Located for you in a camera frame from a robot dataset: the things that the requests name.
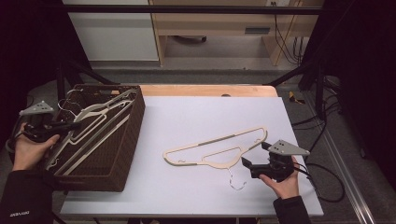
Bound black floor cables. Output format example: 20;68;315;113
291;76;344;161

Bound person's left hand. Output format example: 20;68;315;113
12;122;61;172

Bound light wooden desk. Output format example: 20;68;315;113
148;0;325;67

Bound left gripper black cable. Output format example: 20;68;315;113
5;123;26;154

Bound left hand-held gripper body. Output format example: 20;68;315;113
19;101;61;144

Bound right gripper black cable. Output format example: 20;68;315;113
292;161;347;203

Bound aluminium rail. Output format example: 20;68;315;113
302;92;378;224

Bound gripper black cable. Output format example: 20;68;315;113
5;123;26;154
292;161;347;203

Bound yellow and black tool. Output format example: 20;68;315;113
288;91;306;105

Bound black curtain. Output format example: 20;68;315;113
301;0;396;183
0;0;92;148

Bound white table mat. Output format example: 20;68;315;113
59;95;325;217

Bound black horizontal frame bar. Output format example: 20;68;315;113
40;4;323;16

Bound white cabinet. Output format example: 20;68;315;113
63;0;160;63

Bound black metal stand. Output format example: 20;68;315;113
264;60;327;121
55;60;121;102

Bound hanging black cables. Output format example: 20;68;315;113
271;1;305;66

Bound person's right hand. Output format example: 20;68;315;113
259;155;301;201

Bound beige clothes hanger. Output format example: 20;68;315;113
163;125;269;191
46;88;139;172
56;98;132;177

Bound brown woven basket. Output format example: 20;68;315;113
43;83;147;193

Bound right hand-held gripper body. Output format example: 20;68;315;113
249;139;311;183

